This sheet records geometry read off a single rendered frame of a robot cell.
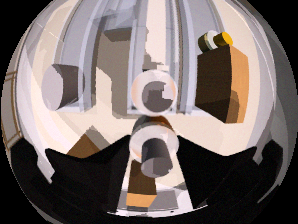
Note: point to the orange cube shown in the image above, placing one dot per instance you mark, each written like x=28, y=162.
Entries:
x=141, y=188
x=83, y=148

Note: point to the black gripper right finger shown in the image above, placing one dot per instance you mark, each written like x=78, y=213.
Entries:
x=205, y=171

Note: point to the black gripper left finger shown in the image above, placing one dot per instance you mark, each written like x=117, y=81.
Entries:
x=103, y=171

